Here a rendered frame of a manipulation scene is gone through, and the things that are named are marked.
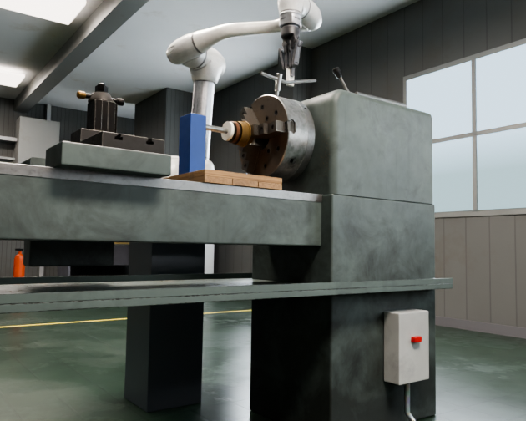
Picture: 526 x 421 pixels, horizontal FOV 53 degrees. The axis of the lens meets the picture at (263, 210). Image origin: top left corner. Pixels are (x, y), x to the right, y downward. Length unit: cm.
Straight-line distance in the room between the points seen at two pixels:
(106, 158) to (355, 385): 117
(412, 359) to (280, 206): 77
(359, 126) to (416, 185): 39
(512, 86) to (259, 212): 342
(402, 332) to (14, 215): 136
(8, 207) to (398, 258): 139
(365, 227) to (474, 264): 293
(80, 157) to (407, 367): 136
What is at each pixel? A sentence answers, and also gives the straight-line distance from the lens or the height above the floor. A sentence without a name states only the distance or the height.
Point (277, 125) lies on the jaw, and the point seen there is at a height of 109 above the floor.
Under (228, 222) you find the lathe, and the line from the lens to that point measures 164.
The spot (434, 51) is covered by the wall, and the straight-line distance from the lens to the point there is 539.
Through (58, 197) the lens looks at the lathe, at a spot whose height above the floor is 79.
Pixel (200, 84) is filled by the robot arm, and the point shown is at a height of 144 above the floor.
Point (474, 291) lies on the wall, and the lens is 485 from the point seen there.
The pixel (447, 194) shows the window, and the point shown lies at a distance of 498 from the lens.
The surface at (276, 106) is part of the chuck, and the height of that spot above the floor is 118.
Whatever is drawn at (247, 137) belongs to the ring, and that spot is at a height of 106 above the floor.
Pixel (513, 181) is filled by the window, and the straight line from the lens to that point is 467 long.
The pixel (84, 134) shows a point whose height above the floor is 100.
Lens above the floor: 67
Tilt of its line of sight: 4 degrees up
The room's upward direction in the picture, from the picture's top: 1 degrees clockwise
